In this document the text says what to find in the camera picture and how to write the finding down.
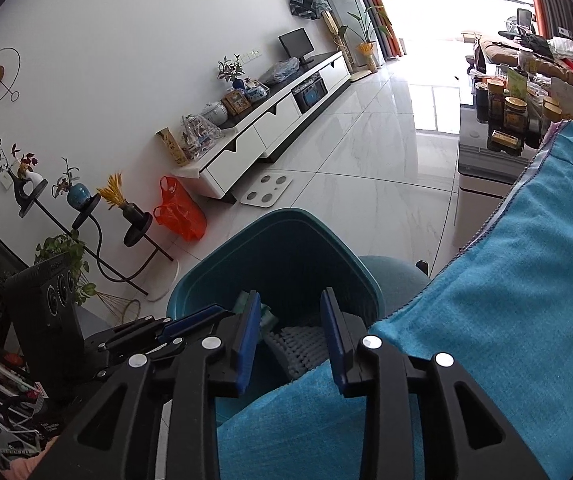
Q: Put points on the green trailing potted plant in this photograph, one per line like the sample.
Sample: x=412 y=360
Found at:
x=61 y=245

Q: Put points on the pale green packet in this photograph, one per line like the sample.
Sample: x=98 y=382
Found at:
x=266 y=317

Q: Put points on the grey coffee table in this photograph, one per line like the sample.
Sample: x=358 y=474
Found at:
x=481 y=160

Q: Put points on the black appliance with blue front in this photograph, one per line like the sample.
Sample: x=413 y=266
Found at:
x=309 y=94

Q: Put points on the blue cloth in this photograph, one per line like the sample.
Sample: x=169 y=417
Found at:
x=516 y=285

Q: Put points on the white wall sockets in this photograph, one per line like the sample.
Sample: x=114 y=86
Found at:
x=249 y=54

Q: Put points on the plastic covered fan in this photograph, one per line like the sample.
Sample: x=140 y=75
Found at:
x=309 y=2

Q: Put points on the small bonsai in blue pot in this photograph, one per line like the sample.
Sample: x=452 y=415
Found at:
x=238 y=82

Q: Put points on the tall leafy potted plant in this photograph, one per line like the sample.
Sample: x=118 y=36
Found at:
x=366 y=55

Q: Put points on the white porcelain jar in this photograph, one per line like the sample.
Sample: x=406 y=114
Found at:
x=215 y=114

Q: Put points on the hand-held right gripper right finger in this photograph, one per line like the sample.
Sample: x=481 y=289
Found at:
x=331 y=340

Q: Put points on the wooden framed picture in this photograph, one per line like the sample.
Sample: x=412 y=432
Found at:
x=236 y=102

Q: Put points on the black office chair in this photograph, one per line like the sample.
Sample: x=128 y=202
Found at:
x=522 y=17

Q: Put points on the model ship in clear case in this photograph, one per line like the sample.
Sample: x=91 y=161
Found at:
x=201 y=135

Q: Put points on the teal upholstered chair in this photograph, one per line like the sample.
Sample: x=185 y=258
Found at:
x=396 y=280

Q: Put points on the black vase with yellow wheat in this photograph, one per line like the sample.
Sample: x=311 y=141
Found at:
x=131 y=210

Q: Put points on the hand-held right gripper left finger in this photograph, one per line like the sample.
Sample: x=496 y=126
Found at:
x=247 y=340

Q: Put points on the grey knitted cloth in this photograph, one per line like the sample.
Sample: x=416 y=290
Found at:
x=301 y=350

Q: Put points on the orange plastic bag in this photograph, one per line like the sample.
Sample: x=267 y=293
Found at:
x=179 y=215

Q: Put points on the blue vase with plant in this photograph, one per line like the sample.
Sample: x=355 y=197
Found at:
x=77 y=196

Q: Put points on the black tiered plant stand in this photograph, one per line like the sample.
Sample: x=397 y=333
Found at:
x=85 y=208

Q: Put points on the large window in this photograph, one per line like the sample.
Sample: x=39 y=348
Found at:
x=456 y=10

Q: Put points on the white vase with red flowers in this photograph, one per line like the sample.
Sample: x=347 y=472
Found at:
x=34 y=178

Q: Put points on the person's left forearm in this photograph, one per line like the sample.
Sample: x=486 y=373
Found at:
x=21 y=465

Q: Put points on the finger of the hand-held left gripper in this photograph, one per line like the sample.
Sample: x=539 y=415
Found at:
x=191 y=320
x=161 y=348

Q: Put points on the gold stand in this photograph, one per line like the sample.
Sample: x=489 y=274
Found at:
x=339 y=40

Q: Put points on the teal plastic trash bin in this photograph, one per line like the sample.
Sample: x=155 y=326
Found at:
x=286 y=255

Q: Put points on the flat yellow tin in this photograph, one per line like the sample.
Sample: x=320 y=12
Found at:
x=504 y=142

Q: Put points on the black monitor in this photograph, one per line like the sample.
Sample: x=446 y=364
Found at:
x=295 y=42

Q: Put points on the dark jar with wooden lid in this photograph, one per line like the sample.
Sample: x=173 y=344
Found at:
x=496 y=100
x=550 y=115
x=516 y=116

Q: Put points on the white bathroom scale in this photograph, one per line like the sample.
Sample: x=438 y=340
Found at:
x=266 y=190

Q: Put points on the clear plastic bag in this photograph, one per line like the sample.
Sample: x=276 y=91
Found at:
x=280 y=70

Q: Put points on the white TV cabinet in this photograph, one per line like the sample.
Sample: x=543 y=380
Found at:
x=276 y=120

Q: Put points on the yellow patterned box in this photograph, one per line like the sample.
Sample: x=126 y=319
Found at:
x=172 y=147

